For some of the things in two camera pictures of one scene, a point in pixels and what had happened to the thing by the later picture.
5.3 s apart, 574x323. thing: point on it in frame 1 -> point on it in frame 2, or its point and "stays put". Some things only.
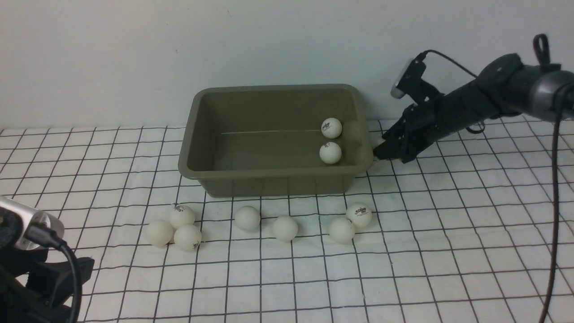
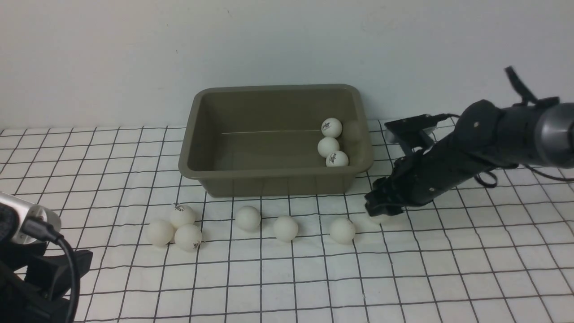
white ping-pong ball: (188, 237) stays put
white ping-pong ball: (284, 229) stays put
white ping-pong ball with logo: (359, 215) -> (380, 219)
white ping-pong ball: (159, 234) stays put
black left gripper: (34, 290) stays put
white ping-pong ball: (380, 140) -> (337, 158)
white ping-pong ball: (341, 231) stays put
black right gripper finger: (388, 149) -> (376, 206)
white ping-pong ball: (247, 218) stays put
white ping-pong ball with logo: (331, 128) stays put
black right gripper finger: (397, 131) -> (382, 188)
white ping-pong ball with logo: (181, 215) stays put
